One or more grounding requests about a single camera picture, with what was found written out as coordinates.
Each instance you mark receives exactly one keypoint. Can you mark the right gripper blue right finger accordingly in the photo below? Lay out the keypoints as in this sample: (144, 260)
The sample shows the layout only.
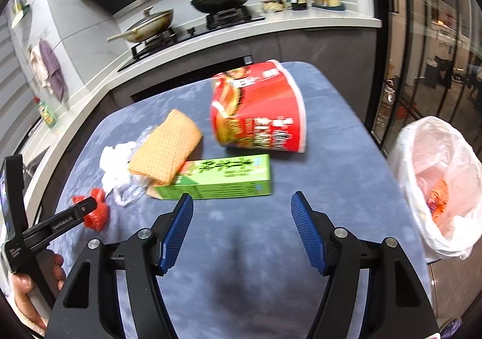
(314, 229)

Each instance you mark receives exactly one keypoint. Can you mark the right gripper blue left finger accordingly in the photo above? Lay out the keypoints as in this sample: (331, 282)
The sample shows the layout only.
(169, 231)

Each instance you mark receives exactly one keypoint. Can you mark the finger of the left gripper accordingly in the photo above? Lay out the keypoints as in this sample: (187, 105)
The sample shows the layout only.
(71, 217)
(5, 208)

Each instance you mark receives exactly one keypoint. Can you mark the clear plastic wrap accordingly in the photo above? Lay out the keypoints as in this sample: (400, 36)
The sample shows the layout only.
(132, 187)

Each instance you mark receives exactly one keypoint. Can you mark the green carton box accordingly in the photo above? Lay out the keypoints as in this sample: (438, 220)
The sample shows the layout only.
(223, 178)

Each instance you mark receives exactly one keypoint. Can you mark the red instant noodle cup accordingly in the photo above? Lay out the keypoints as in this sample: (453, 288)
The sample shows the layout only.
(258, 107)

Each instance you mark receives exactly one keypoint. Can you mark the white tissue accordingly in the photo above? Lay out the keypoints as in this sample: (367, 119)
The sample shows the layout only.
(114, 163)

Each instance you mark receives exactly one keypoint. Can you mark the orange plastic bag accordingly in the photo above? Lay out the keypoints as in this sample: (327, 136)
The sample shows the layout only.
(438, 200)

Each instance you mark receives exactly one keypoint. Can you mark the trash bin with white bag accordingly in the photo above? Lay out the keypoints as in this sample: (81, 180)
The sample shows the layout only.
(439, 175)

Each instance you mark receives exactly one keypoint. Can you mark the blue plush table cloth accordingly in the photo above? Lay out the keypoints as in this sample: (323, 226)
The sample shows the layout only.
(242, 271)

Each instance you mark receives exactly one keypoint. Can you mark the green dish soap bottle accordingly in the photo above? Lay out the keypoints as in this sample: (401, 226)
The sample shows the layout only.
(46, 114)

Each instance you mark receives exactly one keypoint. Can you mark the purple hanging towel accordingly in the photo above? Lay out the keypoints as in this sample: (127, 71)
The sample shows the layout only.
(55, 78)

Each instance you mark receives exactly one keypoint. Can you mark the white hanging towel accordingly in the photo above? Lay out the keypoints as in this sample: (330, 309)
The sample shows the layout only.
(39, 69)

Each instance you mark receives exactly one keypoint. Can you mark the beige wok with lid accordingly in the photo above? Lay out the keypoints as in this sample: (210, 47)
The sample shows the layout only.
(150, 25)

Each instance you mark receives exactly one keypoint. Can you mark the black gas stove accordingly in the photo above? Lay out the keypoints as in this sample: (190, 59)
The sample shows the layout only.
(176, 35)

